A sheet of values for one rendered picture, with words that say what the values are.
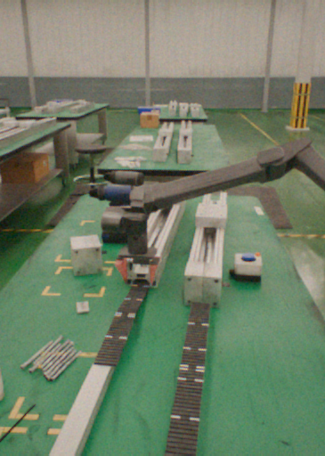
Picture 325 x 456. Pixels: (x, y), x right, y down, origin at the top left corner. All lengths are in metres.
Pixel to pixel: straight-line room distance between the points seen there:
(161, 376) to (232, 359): 0.17
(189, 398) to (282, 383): 0.22
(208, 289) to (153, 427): 0.45
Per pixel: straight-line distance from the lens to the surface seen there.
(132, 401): 0.91
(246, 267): 1.33
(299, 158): 1.20
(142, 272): 1.29
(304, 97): 11.27
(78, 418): 0.85
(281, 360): 1.04
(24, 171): 4.93
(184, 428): 0.82
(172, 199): 1.18
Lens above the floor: 1.40
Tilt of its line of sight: 20 degrees down
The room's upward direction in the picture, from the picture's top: straight up
